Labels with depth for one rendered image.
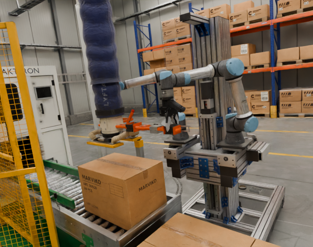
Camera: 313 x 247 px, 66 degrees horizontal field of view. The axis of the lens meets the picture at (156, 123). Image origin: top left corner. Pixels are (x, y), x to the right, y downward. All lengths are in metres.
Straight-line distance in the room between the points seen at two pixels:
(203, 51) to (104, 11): 0.86
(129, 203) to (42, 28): 10.60
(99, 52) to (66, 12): 10.95
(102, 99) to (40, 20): 10.22
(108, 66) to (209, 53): 0.85
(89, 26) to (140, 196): 1.25
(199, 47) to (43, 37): 9.99
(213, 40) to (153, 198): 1.34
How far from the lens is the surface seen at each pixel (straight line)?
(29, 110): 2.04
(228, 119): 1.90
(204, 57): 2.14
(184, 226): 1.86
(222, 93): 2.09
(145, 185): 1.81
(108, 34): 1.83
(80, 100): 12.20
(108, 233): 1.82
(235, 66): 1.68
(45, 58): 11.54
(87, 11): 1.86
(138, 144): 2.44
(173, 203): 2.06
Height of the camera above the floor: 1.58
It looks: 10 degrees down
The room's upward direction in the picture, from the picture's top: 6 degrees counter-clockwise
